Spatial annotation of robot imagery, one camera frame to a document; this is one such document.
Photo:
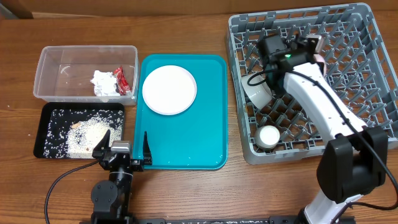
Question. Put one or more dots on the black tray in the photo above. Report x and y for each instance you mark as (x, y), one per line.
(40, 133)

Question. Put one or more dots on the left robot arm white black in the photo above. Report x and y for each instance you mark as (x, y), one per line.
(111, 197)

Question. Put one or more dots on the clear plastic bin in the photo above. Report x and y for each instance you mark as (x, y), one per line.
(64, 72)

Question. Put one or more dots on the red snack wrapper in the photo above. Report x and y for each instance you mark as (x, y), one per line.
(122, 84)

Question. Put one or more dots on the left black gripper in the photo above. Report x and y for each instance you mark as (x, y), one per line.
(147, 154)

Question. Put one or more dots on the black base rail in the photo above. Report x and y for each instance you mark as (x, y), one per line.
(289, 219)

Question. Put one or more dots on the spilled rice pile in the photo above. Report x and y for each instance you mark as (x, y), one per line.
(73, 134)

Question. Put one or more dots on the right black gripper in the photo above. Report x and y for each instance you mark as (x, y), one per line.
(302, 42)

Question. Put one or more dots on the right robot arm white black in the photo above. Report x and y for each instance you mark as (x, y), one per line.
(354, 160)

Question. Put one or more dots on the white napkin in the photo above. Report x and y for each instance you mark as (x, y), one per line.
(104, 84)

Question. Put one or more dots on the pink plate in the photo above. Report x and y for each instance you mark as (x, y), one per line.
(169, 90)

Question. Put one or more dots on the white cup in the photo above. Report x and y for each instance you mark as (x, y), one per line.
(267, 137)

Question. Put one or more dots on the grey bowl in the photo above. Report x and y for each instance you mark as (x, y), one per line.
(260, 95)

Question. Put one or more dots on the grey dishwasher rack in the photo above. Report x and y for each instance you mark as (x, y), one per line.
(358, 69)

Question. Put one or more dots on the teal serving tray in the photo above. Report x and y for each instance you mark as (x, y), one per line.
(196, 139)

